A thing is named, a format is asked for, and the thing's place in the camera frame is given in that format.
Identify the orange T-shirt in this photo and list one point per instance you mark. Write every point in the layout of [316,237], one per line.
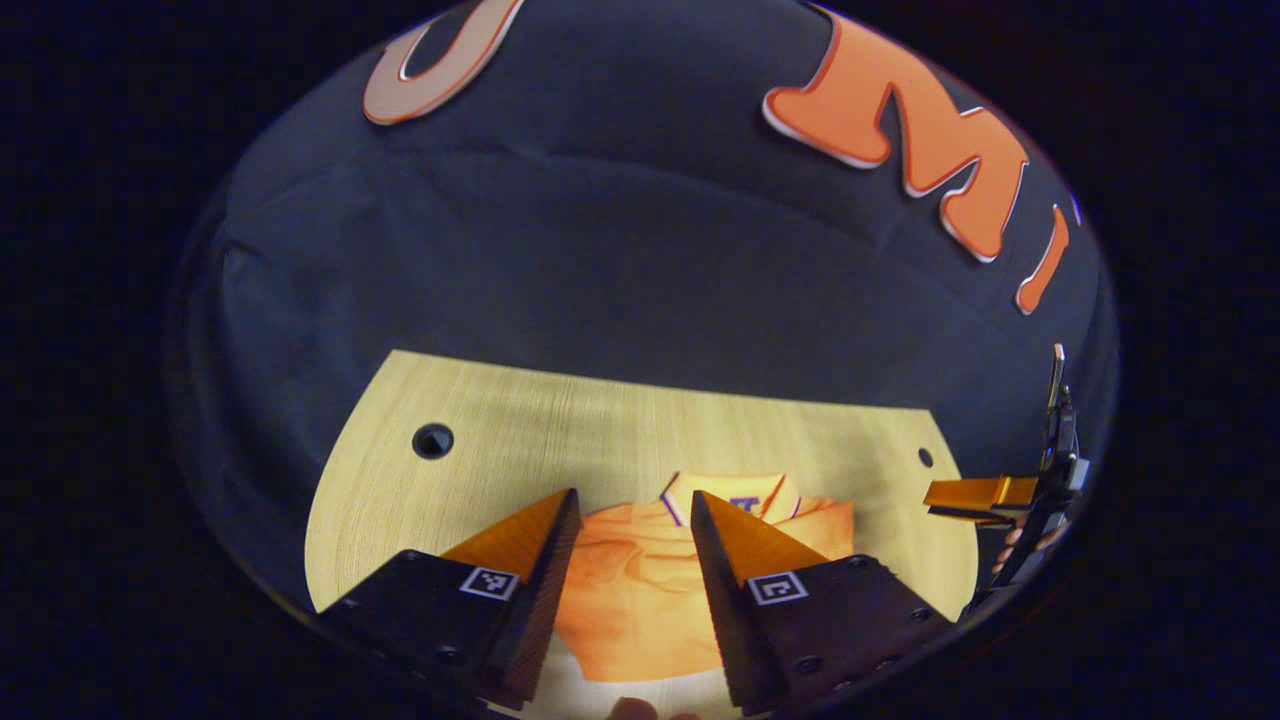
[640,600]

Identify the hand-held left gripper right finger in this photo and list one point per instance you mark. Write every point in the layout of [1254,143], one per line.
[725,610]

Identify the black backdrop cloth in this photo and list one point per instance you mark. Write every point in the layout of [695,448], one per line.
[600,280]

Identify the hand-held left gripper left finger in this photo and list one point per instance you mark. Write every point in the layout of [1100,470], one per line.
[545,600]

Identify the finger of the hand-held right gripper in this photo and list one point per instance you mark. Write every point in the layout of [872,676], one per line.
[975,515]
[980,492]

